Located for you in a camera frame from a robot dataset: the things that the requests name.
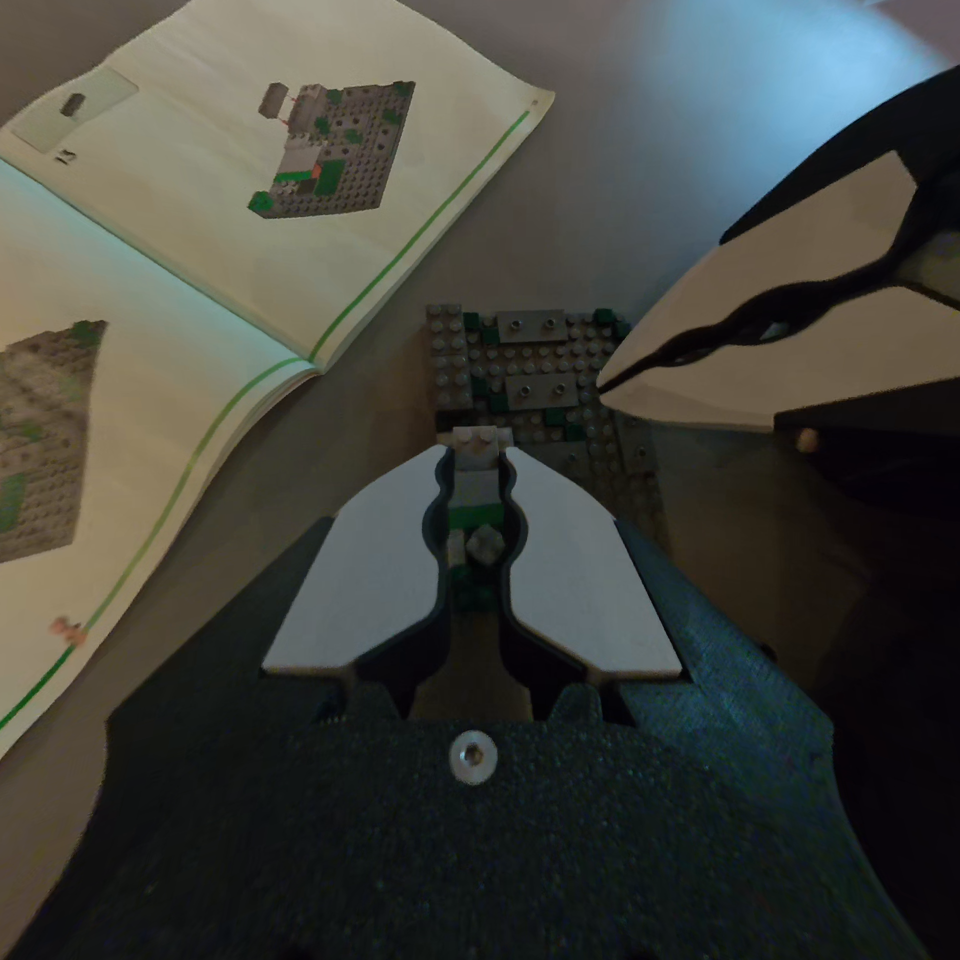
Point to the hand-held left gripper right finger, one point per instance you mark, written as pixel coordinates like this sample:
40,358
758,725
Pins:
592,577

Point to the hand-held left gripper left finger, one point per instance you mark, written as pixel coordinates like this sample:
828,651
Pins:
367,570

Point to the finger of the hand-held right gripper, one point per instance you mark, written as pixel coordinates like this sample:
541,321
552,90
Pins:
787,367
787,247

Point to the grey toy brick build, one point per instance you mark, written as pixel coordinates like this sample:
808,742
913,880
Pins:
540,360

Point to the grey desk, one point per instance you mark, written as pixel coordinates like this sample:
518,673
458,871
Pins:
585,225

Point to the open instruction booklet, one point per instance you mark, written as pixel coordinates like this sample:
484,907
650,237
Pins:
187,225

